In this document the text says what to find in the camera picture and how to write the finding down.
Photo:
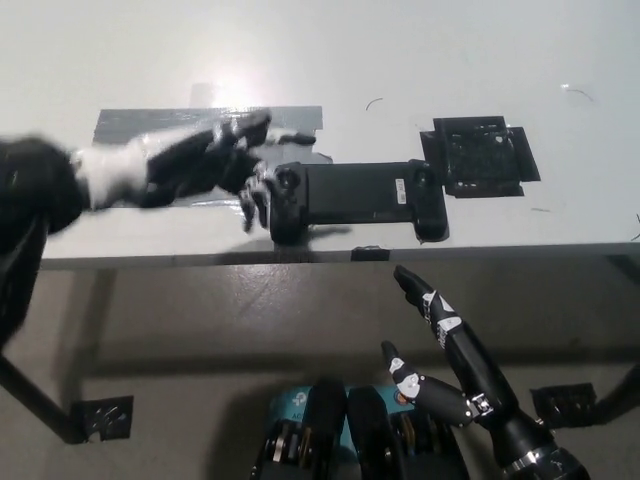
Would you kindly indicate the small black tape piece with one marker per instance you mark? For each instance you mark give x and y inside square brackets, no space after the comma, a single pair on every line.
[370,253]

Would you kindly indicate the teal cardboard box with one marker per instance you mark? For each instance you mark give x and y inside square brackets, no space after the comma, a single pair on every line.
[290,400]

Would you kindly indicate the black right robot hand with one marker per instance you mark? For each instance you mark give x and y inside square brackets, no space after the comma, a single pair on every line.
[470,360]

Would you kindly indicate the black tape square patch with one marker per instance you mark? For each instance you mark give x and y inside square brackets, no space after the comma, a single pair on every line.
[475,155]

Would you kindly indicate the black table leg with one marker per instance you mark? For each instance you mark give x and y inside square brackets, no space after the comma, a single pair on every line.
[622,395]
[35,395]

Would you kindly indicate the black game controller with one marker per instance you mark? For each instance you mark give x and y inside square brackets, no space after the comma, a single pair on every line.
[350,192]

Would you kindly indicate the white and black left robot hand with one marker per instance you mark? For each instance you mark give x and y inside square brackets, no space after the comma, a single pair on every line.
[185,165]

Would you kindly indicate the black floor tape patch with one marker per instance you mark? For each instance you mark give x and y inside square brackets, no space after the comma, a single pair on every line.
[105,417]
[562,402]

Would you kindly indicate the grey duct tape patch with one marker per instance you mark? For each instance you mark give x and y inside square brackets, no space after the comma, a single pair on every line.
[150,122]

